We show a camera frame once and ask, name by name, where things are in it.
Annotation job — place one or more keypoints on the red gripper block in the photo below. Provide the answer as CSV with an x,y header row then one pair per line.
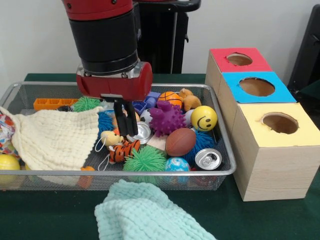
x,y
115,87

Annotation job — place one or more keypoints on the mint green knitted cloth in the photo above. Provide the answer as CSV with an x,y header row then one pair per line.
x,y
145,212

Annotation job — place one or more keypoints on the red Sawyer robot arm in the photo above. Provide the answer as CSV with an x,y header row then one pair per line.
x,y
105,35

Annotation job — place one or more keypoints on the wooden box with three holes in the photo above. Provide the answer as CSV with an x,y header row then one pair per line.
x,y
275,165

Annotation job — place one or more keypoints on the orange tiger plush toy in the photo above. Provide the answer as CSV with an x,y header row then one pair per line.
x,y
122,150

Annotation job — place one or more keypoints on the purple spiky ball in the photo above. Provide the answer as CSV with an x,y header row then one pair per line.
x,y
167,119

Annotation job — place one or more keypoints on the green spiky ball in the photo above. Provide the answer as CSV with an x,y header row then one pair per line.
x,y
145,160

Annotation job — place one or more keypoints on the orange toy basketball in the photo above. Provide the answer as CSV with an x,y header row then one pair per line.
x,y
171,98

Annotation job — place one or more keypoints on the brown toy football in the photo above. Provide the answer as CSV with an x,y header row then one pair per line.
x,y
180,141

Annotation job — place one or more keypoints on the blue globe ball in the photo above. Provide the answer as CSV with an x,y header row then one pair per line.
x,y
177,164

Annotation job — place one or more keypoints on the orange plastic tray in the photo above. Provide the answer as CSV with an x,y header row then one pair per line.
x,y
50,103

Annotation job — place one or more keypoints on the cream knitted cloth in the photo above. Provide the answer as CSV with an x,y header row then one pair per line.
x,y
50,137

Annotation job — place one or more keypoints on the yellow smiley face ball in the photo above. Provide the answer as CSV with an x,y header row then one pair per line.
x,y
204,119

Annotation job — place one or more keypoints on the silver drink can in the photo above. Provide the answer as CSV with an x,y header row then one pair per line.
x,y
208,159

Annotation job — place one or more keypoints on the plain yellow ball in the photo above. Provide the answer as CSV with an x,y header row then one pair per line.
x,y
7,164

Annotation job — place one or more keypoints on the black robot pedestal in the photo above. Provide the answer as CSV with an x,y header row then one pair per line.
x,y
165,40

